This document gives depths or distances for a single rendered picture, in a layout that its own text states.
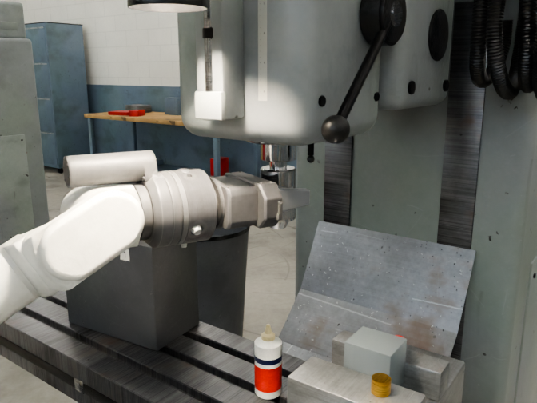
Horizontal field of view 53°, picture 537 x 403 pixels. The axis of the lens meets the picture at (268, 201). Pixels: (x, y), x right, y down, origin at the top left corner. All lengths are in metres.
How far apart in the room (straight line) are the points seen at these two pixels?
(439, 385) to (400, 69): 0.39
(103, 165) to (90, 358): 0.45
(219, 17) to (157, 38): 6.58
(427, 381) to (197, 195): 0.36
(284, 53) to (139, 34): 6.87
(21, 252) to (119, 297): 0.43
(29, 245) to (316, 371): 0.36
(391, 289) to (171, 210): 0.55
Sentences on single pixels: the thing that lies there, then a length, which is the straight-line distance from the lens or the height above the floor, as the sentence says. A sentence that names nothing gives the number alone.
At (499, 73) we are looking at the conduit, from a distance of 0.79.
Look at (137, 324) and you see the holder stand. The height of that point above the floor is 0.97.
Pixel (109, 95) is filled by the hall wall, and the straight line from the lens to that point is 7.96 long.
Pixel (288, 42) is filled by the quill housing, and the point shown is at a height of 1.42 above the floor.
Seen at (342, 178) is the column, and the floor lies 1.18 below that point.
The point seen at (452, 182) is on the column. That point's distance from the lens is 0.99.
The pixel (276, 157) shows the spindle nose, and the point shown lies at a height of 1.29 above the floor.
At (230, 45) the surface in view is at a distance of 0.59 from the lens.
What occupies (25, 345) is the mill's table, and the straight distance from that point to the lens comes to 1.11.
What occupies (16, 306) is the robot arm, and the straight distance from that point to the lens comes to 0.60.
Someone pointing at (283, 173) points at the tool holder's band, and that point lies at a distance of 0.68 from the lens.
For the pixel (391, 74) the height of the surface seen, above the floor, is 1.39.
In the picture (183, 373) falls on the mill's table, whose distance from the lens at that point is 0.90.
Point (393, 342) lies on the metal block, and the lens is 0.69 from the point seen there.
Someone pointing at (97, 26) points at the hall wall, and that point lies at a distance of 8.11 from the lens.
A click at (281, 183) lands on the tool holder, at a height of 1.25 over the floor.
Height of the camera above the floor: 1.39
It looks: 14 degrees down
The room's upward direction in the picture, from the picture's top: straight up
